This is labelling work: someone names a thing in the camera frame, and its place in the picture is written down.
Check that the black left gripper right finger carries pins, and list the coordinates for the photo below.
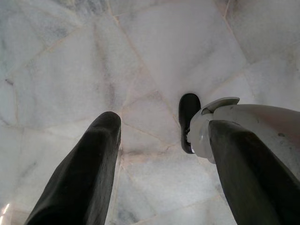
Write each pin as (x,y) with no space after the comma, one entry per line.
(253,178)

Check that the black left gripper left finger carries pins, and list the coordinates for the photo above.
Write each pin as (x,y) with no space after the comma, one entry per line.
(77,178)

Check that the grey robot leg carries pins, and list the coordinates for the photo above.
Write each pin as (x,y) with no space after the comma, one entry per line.
(257,117)

